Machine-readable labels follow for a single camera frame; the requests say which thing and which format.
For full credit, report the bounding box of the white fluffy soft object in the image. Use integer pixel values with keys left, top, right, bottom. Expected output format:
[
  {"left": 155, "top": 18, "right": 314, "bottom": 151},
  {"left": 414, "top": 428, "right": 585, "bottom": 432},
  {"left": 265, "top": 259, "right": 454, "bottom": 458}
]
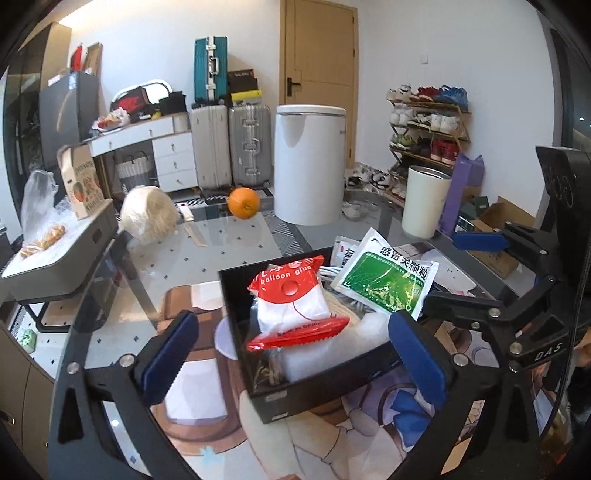
[{"left": 277, "top": 312, "right": 389, "bottom": 382}]

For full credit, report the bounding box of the green white medicine packet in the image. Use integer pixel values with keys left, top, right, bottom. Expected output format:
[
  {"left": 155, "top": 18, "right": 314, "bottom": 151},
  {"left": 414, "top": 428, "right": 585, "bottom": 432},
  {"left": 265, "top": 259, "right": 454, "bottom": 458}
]
[{"left": 331, "top": 228, "right": 440, "bottom": 320}]

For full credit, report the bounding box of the white cable bundle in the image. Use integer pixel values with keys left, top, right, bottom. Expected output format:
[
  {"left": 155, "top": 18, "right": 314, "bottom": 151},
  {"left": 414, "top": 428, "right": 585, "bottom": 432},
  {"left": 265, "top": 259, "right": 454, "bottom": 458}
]
[{"left": 317, "top": 264, "right": 346, "bottom": 289}]

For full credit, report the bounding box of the red white balloon glue bag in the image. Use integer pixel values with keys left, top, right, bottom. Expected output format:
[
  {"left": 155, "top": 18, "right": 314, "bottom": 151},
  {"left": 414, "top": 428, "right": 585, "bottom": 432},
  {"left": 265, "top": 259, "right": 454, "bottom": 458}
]
[{"left": 245, "top": 255, "right": 349, "bottom": 353}]

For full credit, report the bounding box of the white printed foil packet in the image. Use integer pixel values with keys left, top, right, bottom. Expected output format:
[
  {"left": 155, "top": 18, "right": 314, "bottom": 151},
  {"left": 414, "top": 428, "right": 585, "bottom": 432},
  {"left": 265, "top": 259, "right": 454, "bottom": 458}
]
[{"left": 331, "top": 235, "right": 360, "bottom": 268}]

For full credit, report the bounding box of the open cardboard box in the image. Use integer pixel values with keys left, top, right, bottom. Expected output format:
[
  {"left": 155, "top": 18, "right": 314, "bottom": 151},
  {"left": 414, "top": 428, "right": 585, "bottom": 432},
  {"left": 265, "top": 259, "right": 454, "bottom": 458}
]
[{"left": 471, "top": 196, "right": 535, "bottom": 279}]

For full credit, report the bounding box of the purple paper bag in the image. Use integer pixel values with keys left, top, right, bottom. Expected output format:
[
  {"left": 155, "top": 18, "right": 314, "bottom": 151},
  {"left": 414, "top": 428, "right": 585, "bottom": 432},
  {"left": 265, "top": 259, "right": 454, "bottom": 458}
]
[{"left": 439, "top": 152, "right": 485, "bottom": 236}]

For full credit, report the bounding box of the small white cylinder bin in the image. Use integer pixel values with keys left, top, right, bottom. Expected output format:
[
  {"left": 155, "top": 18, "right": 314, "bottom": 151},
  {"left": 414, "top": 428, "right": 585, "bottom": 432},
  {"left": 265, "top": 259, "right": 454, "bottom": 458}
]
[{"left": 402, "top": 165, "right": 451, "bottom": 240}]

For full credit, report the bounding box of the black storage box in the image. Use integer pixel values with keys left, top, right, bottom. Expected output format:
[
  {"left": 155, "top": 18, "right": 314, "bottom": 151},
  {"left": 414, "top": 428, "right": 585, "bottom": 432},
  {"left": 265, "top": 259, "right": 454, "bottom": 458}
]
[{"left": 218, "top": 247, "right": 401, "bottom": 424}]

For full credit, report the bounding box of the shoe rack with shoes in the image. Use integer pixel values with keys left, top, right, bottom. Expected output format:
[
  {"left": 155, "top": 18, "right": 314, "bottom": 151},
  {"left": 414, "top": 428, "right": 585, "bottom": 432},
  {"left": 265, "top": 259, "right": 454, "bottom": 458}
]
[{"left": 387, "top": 84, "right": 471, "bottom": 202}]

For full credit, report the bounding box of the grey flat case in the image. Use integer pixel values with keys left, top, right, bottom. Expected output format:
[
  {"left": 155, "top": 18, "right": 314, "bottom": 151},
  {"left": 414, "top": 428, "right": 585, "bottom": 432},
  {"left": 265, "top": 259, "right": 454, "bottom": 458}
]
[{"left": 1, "top": 199, "right": 117, "bottom": 303}]

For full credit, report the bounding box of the orange fruit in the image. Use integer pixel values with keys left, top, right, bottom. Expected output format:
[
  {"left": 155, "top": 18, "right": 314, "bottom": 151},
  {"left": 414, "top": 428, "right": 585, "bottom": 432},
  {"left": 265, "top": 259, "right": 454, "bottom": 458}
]
[{"left": 226, "top": 187, "right": 260, "bottom": 220}]

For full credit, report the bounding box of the white desk with drawers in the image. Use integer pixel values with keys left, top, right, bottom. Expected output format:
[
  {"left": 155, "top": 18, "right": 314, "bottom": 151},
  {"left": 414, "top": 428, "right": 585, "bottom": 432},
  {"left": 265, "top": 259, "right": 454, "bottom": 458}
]
[{"left": 88, "top": 113, "right": 198, "bottom": 197}]

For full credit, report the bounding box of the clear plastic bag with snacks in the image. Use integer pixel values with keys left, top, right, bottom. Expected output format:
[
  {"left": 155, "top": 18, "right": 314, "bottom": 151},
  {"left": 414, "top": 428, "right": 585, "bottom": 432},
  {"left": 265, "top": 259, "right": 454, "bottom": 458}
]
[{"left": 19, "top": 170, "right": 76, "bottom": 258}]

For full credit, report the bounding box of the wicker basket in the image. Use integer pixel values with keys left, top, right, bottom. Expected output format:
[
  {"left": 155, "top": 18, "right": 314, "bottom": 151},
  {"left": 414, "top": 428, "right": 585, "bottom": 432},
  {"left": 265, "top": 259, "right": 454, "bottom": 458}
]
[{"left": 115, "top": 155, "right": 156, "bottom": 194}]

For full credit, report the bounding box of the white cylindrical appliance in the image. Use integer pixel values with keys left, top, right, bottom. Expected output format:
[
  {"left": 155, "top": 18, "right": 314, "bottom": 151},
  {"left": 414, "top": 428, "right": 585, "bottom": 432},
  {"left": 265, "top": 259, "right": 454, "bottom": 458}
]
[{"left": 273, "top": 104, "right": 346, "bottom": 226}]

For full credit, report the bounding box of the cardboard fruit box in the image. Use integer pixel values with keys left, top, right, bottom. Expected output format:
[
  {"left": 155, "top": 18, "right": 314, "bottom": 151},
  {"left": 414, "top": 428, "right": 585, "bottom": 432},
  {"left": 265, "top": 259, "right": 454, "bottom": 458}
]
[{"left": 57, "top": 144, "right": 105, "bottom": 220}]

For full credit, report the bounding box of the white suitcase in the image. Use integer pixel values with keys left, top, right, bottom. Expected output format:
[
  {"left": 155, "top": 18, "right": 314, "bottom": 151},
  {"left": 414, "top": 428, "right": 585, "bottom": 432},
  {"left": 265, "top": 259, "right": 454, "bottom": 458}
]
[{"left": 189, "top": 105, "right": 232, "bottom": 190}]

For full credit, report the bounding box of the silver suitcase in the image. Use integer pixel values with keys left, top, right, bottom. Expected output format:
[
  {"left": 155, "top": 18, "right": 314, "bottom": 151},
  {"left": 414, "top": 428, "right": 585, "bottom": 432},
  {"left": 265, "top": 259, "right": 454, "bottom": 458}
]
[{"left": 228, "top": 105, "right": 273, "bottom": 187}]

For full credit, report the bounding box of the wooden door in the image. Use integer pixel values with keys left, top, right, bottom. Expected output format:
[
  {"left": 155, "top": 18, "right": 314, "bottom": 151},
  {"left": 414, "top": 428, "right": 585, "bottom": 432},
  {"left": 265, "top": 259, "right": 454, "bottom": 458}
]
[{"left": 279, "top": 1, "right": 359, "bottom": 168}]

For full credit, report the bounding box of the grey tall box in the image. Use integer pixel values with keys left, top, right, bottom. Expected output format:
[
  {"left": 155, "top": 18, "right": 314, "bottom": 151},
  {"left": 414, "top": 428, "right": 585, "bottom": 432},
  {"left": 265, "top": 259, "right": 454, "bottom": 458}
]
[{"left": 39, "top": 72, "right": 99, "bottom": 170}]

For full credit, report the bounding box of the stack of dark boxes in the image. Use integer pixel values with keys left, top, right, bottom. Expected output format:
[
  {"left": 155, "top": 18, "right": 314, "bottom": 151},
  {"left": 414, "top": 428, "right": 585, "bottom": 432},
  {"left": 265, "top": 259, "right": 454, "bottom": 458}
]
[{"left": 228, "top": 69, "right": 263, "bottom": 106}]

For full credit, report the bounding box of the teal suitcase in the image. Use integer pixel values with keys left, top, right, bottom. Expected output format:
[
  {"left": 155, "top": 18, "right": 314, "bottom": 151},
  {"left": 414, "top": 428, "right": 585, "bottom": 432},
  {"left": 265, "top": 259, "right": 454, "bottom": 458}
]
[{"left": 193, "top": 36, "right": 228, "bottom": 103}]

